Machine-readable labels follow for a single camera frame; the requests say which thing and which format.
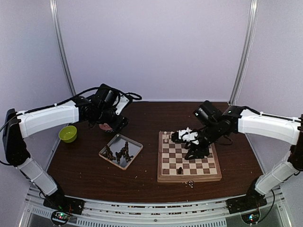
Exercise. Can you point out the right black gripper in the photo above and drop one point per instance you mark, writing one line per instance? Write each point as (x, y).
(199, 152)

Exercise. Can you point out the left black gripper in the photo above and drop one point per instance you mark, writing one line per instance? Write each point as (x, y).
(118, 125)

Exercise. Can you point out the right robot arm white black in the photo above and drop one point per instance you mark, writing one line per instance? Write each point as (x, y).
(245, 120)

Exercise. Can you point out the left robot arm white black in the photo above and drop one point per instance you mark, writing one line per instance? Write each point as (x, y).
(103, 107)

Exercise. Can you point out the red patterned bowl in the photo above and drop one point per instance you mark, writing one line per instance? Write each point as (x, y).
(106, 128)

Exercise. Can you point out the metal tray wooden rim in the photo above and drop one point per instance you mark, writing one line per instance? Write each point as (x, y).
(121, 151)

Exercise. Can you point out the green bowl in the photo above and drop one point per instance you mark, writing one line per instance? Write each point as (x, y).
(68, 134)

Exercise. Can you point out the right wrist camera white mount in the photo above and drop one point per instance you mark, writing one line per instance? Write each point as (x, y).
(185, 136)

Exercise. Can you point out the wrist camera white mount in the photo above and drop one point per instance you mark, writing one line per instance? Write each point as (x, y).
(124, 99)
(185, 136)

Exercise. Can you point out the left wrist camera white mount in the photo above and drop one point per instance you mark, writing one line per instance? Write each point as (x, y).
(124, 99)

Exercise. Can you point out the aluminium front rail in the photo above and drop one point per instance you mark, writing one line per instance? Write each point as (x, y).
(208, 213)

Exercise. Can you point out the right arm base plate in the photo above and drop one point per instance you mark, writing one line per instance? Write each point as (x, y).
(241, 204)

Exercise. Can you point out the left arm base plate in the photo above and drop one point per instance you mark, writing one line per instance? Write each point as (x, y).
(69, 205)

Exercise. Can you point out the left aluminium frame post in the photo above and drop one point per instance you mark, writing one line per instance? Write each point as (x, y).
(63, 56)

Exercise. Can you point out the aluminium frame post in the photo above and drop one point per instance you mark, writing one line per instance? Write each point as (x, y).
(63, 56)
(248, 42)

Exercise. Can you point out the right aluminium frame post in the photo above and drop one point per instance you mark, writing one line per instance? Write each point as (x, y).
(248, 42)

